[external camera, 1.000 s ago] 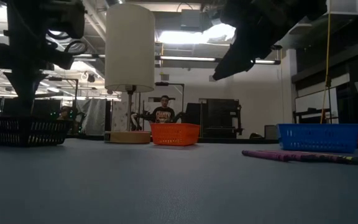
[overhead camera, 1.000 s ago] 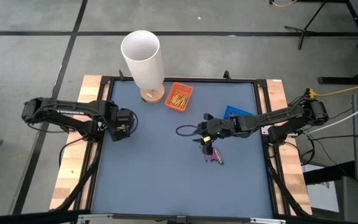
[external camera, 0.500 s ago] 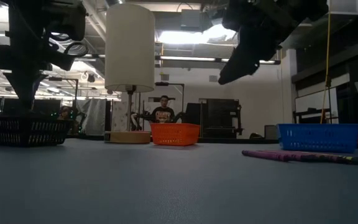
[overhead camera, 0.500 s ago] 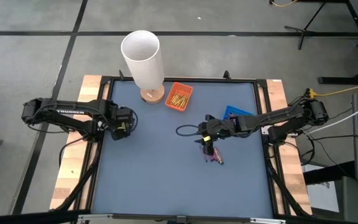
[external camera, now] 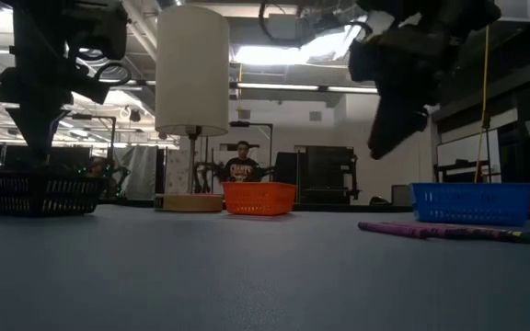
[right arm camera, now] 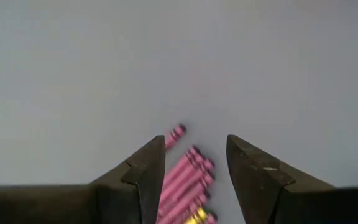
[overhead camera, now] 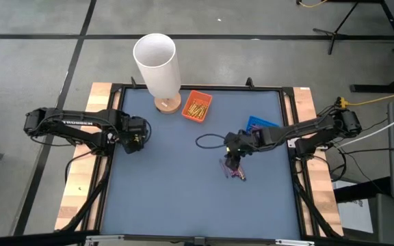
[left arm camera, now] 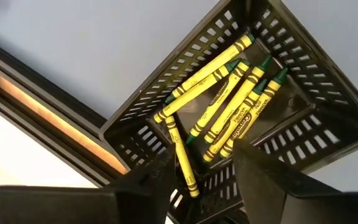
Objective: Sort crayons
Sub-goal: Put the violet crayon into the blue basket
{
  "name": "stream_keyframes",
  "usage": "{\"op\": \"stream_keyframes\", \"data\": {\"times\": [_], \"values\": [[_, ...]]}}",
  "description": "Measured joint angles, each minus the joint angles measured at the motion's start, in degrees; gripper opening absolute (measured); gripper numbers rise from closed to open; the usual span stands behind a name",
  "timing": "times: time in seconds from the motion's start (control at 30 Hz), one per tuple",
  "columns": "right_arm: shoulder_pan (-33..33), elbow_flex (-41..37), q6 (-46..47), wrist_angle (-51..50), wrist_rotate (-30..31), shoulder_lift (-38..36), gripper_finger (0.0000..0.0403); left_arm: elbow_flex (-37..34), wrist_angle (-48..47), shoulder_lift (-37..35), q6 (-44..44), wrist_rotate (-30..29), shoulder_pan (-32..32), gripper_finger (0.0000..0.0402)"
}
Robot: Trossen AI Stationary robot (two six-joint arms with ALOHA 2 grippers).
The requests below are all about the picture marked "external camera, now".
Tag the blue plastic basket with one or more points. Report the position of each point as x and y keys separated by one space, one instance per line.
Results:
x=472 y=202

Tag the person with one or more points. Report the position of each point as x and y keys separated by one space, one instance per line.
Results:
x=242 y=169
x=97 y=166

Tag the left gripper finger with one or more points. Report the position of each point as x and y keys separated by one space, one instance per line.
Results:
x=37 y=133

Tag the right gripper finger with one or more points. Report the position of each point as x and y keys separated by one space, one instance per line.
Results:
x=394 y=128

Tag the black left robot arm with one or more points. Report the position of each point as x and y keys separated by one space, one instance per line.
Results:
x=39 y=32

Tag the orange plastic basket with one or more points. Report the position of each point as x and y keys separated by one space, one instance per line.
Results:
x=258 y=200

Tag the white air duct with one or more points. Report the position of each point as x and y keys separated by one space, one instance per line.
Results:
x=515 y=10

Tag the grey ceiling unit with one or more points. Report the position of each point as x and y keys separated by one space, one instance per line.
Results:
x=288 y=23

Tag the whiteboard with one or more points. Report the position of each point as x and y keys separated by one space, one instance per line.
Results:
x=463 y=149

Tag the white lamp with wooden base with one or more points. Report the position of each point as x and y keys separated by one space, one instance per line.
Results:
x=191 y=73

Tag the black frame stand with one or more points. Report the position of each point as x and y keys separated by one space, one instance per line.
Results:
x=104 y=118

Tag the black plastic basket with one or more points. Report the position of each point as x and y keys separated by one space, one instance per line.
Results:
x=35 y=193

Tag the black equipment row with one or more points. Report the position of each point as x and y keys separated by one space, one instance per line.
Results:
x=72 y=158

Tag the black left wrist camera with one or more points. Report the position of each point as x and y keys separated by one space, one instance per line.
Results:
x=101 y=27

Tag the purple crayon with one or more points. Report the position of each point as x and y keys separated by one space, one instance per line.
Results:
x=467 y=231
x=394 y=229

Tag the grey cover cloth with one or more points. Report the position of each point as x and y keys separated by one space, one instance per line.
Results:
x=141 y=170

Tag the black cabinet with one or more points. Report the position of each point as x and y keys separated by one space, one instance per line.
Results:
x=325 y=174

